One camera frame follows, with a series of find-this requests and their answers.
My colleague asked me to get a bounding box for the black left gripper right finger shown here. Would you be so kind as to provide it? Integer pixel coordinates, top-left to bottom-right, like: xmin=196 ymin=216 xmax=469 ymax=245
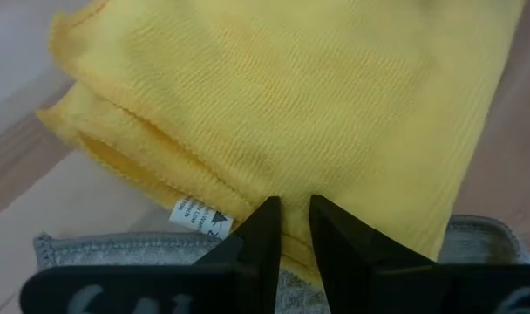
xmin=308 ymin=194 xmax=530 ymax=314

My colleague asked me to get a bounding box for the grey waffle-weave towel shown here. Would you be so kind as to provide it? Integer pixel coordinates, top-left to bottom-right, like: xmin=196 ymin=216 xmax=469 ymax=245
xmin=32 ymin=213 xmax=530 ymax=314

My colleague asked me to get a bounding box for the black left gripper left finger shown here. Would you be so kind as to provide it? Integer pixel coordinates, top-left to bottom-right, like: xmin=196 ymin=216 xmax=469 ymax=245
xmin=19 ymin=195 xmax=283 ymax=314

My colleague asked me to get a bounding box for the yellow microfiber towel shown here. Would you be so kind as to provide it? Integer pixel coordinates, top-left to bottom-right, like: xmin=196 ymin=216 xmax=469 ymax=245
xmin=36 ymin=0 xmax=527 ymax=289

